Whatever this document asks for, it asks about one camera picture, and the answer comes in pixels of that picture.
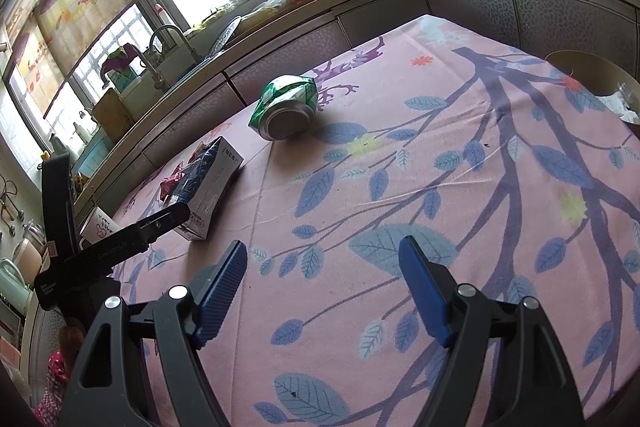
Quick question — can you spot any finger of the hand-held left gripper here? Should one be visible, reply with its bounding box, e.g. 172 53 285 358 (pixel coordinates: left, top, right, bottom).
134 202 192 249

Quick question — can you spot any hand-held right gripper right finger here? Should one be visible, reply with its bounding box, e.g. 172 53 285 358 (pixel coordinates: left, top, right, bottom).
398 235 587 427

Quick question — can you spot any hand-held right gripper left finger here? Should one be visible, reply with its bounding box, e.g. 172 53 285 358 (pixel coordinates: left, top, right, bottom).
57 240 249 427

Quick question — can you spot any red candy wrapper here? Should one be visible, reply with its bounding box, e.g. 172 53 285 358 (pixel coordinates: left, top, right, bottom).
160 169 187 198

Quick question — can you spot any dark blue and white carton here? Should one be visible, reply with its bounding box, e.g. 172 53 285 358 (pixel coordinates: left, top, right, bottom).
172 136 245 242

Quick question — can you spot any crushed green can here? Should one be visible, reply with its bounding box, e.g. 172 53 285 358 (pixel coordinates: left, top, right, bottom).
248 74 319 142

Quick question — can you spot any tan round bin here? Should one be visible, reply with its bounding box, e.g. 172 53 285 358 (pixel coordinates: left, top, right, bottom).
545 51 640 138

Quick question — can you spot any person's left forearm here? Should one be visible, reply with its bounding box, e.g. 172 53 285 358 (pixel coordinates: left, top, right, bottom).
32 326 88 425

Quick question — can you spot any white mug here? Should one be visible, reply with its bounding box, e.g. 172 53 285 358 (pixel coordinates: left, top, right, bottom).
80 207 121 249

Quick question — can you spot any glass jar with pink contents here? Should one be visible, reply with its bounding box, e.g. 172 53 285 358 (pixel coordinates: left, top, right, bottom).
12 219 48 275

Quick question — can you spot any pale green kettle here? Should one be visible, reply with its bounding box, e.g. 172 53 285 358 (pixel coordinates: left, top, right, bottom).
0 257 33 313

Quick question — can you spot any pink floral tablecloth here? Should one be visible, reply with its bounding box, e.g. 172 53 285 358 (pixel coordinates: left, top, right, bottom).
110 14 640 427

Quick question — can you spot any brown cutting board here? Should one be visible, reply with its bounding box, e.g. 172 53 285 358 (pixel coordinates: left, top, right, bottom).
92 88 136 142

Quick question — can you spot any pale green plastic tub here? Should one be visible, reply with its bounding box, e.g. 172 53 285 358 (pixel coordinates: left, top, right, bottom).
112 72 151 108

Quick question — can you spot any green and purple rag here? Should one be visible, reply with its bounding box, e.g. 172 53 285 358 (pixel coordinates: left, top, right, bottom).
102 47 143 75

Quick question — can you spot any metal kitchen faucet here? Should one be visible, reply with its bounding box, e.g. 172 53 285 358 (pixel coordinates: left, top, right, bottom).
147 25 197 90

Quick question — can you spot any patterned plate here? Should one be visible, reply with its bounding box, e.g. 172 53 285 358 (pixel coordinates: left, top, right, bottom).
206 16 243 58

